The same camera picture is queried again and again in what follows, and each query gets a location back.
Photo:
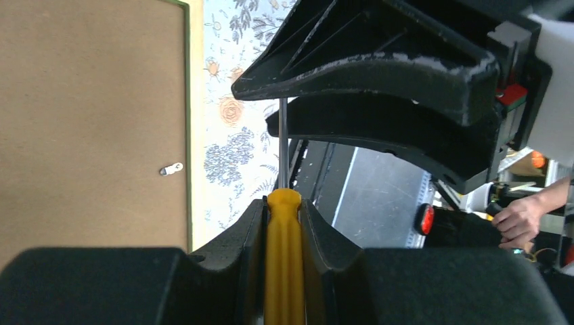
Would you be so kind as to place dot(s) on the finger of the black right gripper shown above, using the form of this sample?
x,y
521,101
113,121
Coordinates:
x,y
398,48
394,130

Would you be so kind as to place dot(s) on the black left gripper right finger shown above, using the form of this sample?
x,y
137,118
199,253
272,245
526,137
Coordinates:
x,y
346,284

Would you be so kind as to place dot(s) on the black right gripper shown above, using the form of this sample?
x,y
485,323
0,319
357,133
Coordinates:
x,y
503,29

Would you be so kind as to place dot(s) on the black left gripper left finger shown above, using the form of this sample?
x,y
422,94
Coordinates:
x,y
220,283

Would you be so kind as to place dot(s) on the green wooden picture frame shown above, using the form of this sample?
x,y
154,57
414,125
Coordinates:
x,y
193,51

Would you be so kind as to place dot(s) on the person's bare forearm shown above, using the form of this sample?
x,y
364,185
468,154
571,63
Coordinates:
x,y
554,196

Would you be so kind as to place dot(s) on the person's bare hand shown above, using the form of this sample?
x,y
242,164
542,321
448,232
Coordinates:
x,y
519,222

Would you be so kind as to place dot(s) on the floral tablecloth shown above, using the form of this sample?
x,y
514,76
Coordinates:
x,y
240,161

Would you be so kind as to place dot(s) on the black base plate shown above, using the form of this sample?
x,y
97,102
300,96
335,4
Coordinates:
x,y
318,171

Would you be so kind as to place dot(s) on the metal frame clip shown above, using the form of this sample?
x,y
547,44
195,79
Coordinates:
x,y
171,169

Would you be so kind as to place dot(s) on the brown frame backing board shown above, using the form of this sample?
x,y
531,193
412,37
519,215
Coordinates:
x,y
93,106

